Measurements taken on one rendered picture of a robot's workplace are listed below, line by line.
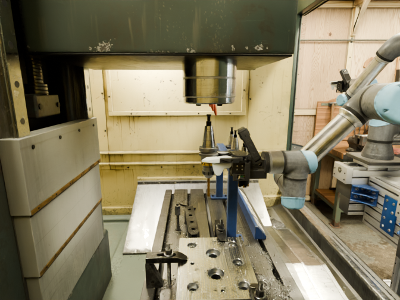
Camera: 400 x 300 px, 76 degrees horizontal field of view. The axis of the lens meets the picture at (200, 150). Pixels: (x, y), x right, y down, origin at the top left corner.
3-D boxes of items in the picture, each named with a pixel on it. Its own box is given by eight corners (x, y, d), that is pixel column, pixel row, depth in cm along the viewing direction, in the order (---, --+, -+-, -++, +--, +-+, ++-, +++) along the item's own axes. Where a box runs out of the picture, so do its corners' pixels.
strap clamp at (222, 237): (222, 243, 106) (222, 210, 103) (226, 264, 94) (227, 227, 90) (213, 243, 106) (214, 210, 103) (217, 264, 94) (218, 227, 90)
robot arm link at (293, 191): (297, 197, 94) (300, 169, 91) (308, 212, 83) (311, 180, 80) (275, 197, 94) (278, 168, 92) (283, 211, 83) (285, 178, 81)
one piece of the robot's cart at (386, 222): (380, 227, 129) (386, 194, 125) (393, 237, 121) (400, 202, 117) (378, 227, 129) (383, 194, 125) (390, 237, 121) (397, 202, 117)
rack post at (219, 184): (227, 195, 155) (228, 147, 148) (228, 199, 150) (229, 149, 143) (210, 196, 155) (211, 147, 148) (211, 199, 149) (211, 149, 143)
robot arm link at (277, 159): (285, 153, 79) (276, 147, 87) (270, 153, 78) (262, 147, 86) (283, 177, 80) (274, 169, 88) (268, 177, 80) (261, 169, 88)
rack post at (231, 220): (241, 236, 112) (243, 170, 106) (243, 243, 107) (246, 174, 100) (218, 236, 112) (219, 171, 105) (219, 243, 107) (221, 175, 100)
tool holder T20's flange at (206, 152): (199, 152, 85) (199, 144, 84) (218, 152, 85) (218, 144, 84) (198, 156, 79) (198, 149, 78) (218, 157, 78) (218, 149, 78)
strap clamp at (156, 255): (187, 280, 86) (187, 239, 83) (187, 287, 83) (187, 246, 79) (147, 281, 85) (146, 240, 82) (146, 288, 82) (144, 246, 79)
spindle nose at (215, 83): (186, 102, 86) (185, 64, 84) (233, 102, 85) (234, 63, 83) (179, 104, 71) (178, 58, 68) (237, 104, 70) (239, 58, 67)
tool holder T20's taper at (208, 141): (202, 145, 83) (202, 124, 82) (215, 145, 83) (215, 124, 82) (201, 148, 79) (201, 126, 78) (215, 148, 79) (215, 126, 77)
